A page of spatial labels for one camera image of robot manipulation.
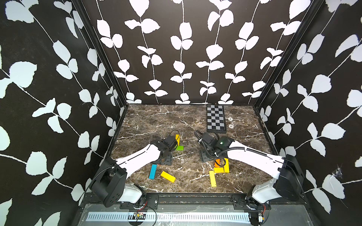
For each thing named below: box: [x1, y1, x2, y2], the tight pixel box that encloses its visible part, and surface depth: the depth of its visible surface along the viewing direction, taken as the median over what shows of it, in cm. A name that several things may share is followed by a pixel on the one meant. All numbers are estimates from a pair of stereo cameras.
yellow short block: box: [213, 167, 224, 173], surface depth 86 cm
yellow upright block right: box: [223, 157, 230, 174], surface depth 87 cm
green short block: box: [175, 145, 185, 152], surface depth 96 cm
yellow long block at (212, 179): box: [209, 170, 217, 187], surface depth 83 cm
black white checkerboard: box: [206, 104, 227, 134], surface depth 110 cm
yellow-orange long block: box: [160, 170, 176, 184], surface depth 84 cm
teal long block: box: [148, 164, 158, 180], surface depth 85 cm
